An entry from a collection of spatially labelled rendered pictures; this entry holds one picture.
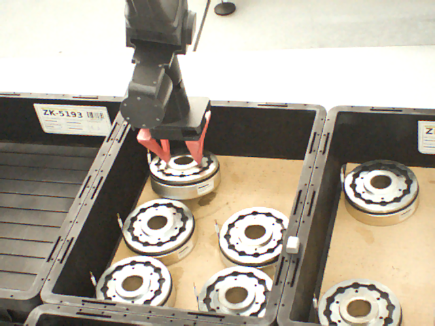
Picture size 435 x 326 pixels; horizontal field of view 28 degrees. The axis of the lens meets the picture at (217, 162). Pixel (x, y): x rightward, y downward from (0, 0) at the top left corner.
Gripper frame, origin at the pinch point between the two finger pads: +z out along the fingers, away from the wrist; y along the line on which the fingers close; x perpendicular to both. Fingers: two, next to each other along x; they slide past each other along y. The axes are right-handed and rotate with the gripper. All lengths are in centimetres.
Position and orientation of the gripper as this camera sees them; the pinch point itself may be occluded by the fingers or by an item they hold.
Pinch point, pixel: (182, 157)
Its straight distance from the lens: 128.5
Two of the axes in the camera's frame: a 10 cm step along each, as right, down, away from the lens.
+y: 9.6, 0.5, -2.9
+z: 1.7, 7.2, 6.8
